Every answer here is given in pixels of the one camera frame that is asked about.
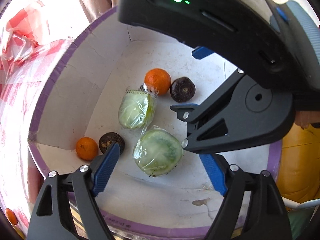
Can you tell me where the purple cardboard box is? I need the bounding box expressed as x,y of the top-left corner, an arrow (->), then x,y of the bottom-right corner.
27,5 -> 283,238

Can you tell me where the patterned beige curtain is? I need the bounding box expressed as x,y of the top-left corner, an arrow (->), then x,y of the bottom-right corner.
72,0 -> 120,28

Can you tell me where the small mandarin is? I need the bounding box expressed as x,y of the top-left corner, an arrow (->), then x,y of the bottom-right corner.
76,137 -> 99,161
144,68 -> 172,96

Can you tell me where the cut green fruit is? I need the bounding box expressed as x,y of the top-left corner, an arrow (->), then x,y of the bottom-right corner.
132,125 -> 184,178

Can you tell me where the large dark wrinkled passion fruit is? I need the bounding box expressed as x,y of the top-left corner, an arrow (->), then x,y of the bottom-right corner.
170,77 -> 196,103

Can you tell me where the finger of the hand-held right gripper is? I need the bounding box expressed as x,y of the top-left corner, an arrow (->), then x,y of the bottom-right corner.
191,46 -> 215,60
170,69 -> 247,154

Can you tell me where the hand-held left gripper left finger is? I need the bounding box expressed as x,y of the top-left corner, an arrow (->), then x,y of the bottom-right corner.
27,142 -> 121,240

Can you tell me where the red white plastic bag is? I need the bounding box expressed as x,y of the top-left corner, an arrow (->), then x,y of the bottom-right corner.
0,0 -> 80,230

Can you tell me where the green cloth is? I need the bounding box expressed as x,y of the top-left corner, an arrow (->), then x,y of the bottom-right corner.
287,210 -> 313,240

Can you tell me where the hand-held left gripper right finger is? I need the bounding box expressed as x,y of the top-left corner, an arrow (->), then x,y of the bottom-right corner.
199,152 -> 293,240

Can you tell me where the small dark passion fruit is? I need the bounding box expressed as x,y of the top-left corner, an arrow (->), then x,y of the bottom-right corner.
98,132 -> 125,155

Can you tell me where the large green fruit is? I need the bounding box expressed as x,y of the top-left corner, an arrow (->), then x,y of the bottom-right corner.
118,87 -> 159,130

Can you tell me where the large orange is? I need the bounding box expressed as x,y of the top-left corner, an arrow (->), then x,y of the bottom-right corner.
5,208 -> 18,225

